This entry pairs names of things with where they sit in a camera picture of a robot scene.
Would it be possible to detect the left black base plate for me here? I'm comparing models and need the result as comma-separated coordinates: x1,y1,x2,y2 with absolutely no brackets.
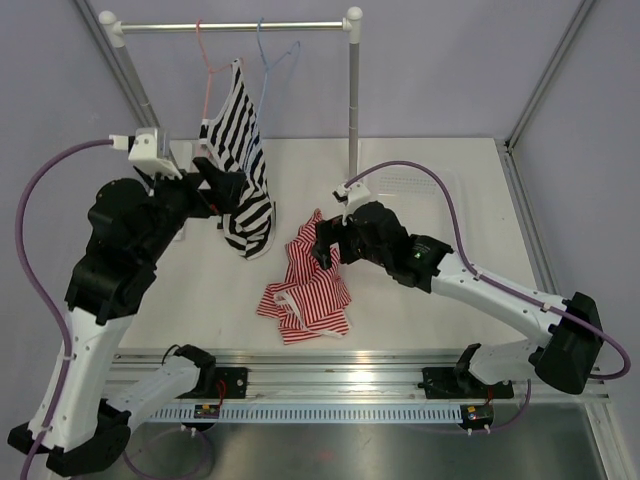
213,367,249,401

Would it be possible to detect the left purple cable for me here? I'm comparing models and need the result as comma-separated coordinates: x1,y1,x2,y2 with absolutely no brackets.
17,139,216,480

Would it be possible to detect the white plastic basket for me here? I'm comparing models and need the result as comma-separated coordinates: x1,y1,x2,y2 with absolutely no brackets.
362,166,457,249

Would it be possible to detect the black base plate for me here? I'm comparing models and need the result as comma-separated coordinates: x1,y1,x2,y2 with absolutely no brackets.
418,367,515,400
213,367,249,401

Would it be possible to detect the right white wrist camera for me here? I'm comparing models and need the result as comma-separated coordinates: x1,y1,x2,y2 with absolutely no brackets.
332,181,371,225

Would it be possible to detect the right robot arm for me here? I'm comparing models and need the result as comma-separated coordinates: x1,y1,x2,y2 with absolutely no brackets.
312,201,603,396

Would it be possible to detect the black white striped tank top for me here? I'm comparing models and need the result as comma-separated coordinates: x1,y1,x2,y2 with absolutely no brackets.
198,59,276,260

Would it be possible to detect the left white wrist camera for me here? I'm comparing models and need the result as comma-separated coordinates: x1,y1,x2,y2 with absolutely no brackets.
109,127,182,180

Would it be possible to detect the blue hanger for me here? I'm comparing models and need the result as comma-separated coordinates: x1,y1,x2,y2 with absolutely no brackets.
239,17,302,171

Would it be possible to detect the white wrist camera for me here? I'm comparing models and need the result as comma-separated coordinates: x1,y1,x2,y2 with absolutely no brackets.
332,181,371,225
109,127,182,180

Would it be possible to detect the silver white clothes rack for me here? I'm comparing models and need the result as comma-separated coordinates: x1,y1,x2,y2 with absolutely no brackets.
98,7,363,176

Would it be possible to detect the red white striped tank top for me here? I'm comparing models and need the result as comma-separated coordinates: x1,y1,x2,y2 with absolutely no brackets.
256,209,351,345

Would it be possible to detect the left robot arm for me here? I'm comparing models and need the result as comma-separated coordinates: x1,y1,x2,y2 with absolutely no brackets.
7,157,246,477

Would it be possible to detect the pink hanger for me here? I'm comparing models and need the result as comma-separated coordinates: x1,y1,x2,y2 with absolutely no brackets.
195,18,239,176

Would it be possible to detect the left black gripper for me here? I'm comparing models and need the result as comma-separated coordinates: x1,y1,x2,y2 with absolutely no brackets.
138,154,246,264

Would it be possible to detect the white slotted cable duct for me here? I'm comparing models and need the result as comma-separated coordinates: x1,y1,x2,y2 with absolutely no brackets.
148,403,462,424

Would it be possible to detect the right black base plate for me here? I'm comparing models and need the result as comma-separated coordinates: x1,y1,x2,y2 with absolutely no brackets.
418,367,515,400

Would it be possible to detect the aluminium mounting rail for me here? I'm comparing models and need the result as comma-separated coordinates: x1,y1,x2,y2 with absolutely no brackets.
105,348,611,404

